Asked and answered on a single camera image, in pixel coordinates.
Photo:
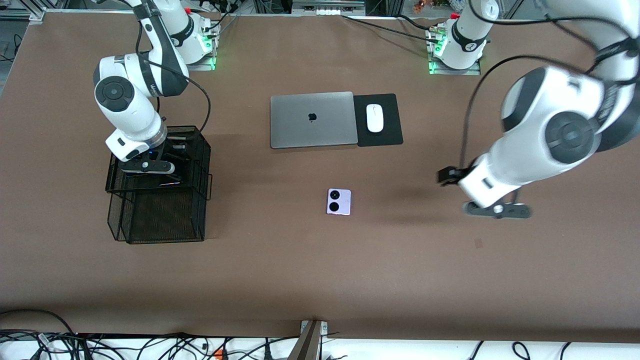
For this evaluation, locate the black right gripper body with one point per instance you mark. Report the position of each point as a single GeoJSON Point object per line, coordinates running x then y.
{"type": "Point", "coordinates": [171, 148]}

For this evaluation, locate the long black smartphone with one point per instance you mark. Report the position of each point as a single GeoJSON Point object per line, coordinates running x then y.
{"type": "Point", "coordinates": [179, 177]}

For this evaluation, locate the lavender flip phone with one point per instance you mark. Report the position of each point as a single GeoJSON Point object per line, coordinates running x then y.
{"type": "Point", "coordinates": [345, 207]}

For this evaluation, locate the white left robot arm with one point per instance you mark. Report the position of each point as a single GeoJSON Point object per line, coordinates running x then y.
{"type": "Point", "coordinates": [550, 135]}

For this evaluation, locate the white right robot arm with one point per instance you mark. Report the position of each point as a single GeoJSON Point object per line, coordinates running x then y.
{"type": "Point", "coordinates": [125, 100]}

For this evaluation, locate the black mouse pad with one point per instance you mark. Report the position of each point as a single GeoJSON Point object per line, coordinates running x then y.
{"type": "Point", "coordinates": [392, 122]}

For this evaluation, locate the white computer mouse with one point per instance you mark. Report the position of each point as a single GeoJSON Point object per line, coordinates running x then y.
{"type": "Point", "coordinates": [375, 118]}

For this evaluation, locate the silver closed laptop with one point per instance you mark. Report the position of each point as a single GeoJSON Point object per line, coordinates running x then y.
{"type": "Point", "coordinates": [300, 125]}

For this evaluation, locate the small colourful figurine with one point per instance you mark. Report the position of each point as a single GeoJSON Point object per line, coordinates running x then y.
{"type": "Point", "coordinates": [421, 6]}

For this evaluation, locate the grey power strip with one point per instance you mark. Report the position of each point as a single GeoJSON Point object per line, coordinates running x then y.
{"type": "Point", "coordinates": [330, 10]}

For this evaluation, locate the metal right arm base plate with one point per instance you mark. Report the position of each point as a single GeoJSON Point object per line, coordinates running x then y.
{"type": "Point", "coordinates": [172, 67]}

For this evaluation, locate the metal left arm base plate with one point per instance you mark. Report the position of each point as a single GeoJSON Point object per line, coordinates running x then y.
{"type": "Point", "coordinates": [472, 72]}

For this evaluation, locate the aluminium frame profile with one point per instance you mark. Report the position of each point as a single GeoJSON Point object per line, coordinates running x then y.
{"type": "Point", "coordinates": [37, 15]}

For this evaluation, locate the metal camera stand bracket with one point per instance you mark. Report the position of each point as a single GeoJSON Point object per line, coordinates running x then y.
{"type": "Point", "coordinates": [307, 345]}

